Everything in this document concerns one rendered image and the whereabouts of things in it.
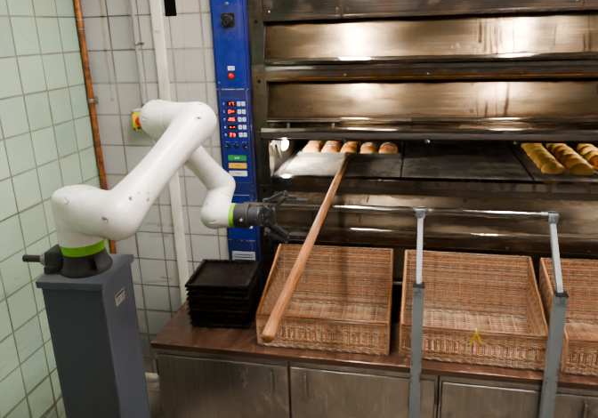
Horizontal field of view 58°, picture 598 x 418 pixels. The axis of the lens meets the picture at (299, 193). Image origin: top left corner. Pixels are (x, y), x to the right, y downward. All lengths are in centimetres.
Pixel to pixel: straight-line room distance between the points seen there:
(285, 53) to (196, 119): 89
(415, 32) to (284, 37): 57
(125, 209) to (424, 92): 144
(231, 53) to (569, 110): 145
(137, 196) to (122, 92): 133
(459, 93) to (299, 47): 72
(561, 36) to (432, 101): 55
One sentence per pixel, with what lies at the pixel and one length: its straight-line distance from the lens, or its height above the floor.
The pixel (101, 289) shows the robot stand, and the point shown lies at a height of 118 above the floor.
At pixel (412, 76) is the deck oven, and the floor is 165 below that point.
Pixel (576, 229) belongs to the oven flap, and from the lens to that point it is 266.
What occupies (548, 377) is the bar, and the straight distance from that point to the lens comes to 226.
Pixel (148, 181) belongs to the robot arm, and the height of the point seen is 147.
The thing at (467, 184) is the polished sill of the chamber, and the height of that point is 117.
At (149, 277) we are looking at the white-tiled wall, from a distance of 305.
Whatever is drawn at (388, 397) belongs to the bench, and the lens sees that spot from 237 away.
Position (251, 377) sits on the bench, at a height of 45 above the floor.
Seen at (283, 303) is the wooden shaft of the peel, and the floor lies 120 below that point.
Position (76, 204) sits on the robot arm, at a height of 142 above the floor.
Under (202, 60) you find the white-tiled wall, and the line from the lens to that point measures 261.
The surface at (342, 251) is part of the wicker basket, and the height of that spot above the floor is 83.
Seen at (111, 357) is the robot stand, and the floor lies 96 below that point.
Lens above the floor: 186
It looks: 17 degrees down
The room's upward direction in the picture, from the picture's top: 2 degrees counter-clockwise
